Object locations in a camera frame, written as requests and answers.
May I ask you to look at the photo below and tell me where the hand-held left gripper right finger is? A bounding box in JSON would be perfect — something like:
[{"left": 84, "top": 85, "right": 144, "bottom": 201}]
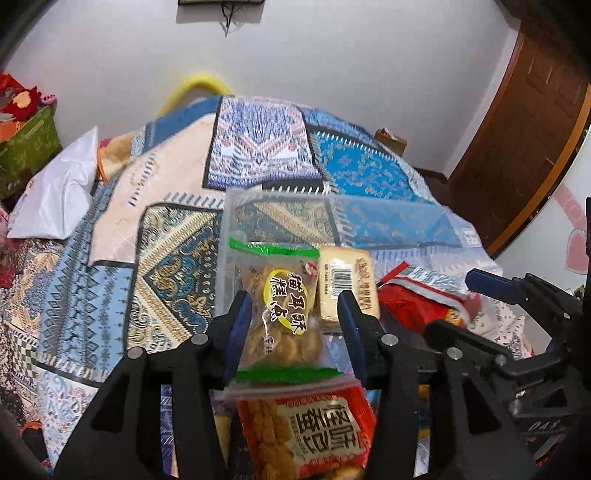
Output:
[{"left": 337, "top": 290, "right": 539, "bottom": 480}]

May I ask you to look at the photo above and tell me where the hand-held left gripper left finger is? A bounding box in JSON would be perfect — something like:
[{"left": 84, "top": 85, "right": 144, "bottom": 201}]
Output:
[{"left": 54, "top": 290, "right": 254, "bottom": 480}]

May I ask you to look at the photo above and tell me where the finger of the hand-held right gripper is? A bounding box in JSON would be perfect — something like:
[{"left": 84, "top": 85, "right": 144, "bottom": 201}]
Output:
[
  {"left": 465, "top": 269, "right": 581, "bottom": 334},
  {"left": 424, "top": 320, "right": 514, "bottom": 368}
]

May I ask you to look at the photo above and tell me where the green-edged crisp packet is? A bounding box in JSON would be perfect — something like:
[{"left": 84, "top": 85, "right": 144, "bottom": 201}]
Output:
[{"left": 228, "top": 237, "right": 345, "bottom": 384}]

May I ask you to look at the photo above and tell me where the clear plastic container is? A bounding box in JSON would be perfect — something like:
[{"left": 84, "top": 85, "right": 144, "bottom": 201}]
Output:
[{"left": 217, "top": 188, "right": 465, "bottom": 480}]

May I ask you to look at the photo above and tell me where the red silver snack packet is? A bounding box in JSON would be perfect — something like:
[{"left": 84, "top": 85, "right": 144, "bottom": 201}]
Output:
[{"left": 376, "top": 262, "right": 483, "bottom": 333}]

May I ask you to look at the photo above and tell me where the cream cake packet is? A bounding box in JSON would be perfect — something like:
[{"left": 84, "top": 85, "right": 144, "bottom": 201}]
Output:
[{"left": 316, "top": 246, "right": 382, "bottom": 330}]

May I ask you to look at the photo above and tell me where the blue patchwork blanket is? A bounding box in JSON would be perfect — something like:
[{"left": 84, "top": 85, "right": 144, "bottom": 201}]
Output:
[{"left": 0, "top": 95, "right": 532, "bottom": 480}]

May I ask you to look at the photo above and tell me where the red fried snack packet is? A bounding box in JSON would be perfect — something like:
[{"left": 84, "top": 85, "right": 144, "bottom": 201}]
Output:
[{"left": 235, "top": 385, "right": 377, "bottom": 480}]

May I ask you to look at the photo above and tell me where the brown wooden door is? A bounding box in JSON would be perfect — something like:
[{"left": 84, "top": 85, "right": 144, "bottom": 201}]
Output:
[{"left": 443, "top": 0, "right": 591, "bottom": 259}]

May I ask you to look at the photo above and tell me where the brown cardboard box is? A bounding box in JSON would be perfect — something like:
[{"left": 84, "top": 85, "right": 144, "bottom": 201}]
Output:
[{"left": 374, "top": 128, "right": 409, "bottom": 158}]

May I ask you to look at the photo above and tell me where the white pillow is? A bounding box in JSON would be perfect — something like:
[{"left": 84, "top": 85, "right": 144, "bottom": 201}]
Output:
[{"left": 7, "top": 127, "right": 100, "bottom": 241}]

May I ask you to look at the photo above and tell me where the yellow hoop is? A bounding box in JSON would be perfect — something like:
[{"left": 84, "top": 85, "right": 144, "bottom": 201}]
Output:
[{"left": 159, "top": 74, "right": 232, "bottom": 116}]

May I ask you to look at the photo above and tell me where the green storage box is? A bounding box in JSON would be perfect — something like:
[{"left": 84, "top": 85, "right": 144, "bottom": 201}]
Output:
[{"left": 0, "top": 104, "right": 63, "bottom": 199}]

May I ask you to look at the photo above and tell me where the black television cable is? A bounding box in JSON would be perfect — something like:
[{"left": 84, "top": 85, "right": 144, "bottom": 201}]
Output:
[{"left": 219, "top": 2, "right": 241, "bottom": 35}]

